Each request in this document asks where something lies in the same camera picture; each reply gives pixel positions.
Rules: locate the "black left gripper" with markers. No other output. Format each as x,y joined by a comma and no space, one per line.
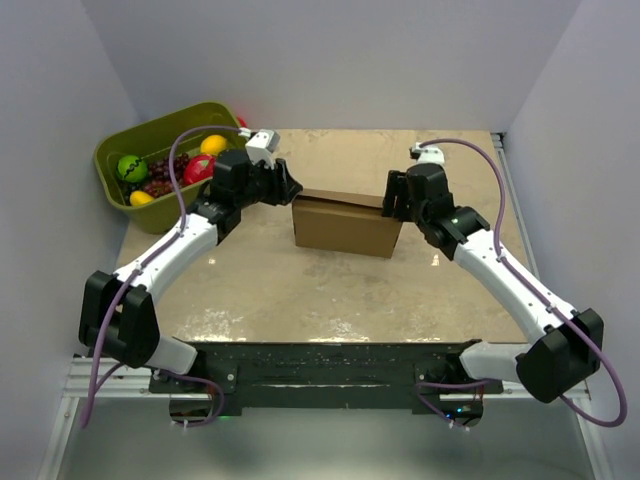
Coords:
284,189

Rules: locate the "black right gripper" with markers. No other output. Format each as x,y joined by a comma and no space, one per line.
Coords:
396,187

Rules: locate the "brown cardboard box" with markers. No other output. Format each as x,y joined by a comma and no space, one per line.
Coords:
344,222

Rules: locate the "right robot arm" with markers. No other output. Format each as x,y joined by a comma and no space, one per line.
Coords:
556,355

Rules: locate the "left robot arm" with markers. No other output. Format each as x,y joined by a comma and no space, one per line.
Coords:
118,316

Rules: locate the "yellow toy lemon back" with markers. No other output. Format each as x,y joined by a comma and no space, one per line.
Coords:
213,145

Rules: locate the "yellow toy lemon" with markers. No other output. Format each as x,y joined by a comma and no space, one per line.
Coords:
139,198
213,145

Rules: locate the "red dragon fruit toy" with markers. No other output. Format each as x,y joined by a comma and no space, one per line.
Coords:
199,168

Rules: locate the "purple toy grapes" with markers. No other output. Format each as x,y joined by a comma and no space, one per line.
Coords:
158,182

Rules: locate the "green plastic bin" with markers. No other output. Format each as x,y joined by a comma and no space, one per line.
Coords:
151,141

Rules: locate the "yellow toy lemon front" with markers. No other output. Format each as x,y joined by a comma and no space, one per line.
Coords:
139,198

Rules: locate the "green toy ball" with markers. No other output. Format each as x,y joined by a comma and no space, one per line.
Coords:
132,169

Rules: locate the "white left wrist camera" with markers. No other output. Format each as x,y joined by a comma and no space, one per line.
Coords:
261,146

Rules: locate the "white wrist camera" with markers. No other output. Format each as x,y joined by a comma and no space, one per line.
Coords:
261,146
427,154

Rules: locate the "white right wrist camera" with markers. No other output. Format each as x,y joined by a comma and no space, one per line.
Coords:
427,154

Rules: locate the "aluminium frame rail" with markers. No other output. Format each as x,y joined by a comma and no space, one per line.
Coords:
589,434

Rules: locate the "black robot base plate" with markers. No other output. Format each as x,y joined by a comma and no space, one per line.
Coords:
419,377

